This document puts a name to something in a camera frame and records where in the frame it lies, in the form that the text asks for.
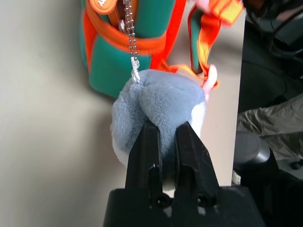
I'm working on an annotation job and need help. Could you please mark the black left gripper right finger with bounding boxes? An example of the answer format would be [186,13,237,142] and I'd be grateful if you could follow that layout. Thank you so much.
[174,120,220,208]

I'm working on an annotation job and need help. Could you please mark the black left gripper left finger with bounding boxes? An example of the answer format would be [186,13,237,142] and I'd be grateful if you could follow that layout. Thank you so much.
[125,118,164,208]

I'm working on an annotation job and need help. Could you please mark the grey plush whale toy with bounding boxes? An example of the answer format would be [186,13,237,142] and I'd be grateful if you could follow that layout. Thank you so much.
[110,69,207,191]

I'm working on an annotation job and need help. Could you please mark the teal and orange backpack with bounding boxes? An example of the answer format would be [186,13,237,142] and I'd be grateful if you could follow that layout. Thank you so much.
[79,0,244,99]

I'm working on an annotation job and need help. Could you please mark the khaki trouser leg of person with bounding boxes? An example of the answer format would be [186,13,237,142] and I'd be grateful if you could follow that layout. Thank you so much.
[236,93,303,163]

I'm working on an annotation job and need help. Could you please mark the silver ball chain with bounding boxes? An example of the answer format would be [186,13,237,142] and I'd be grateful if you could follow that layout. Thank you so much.
[124,0,141,85]

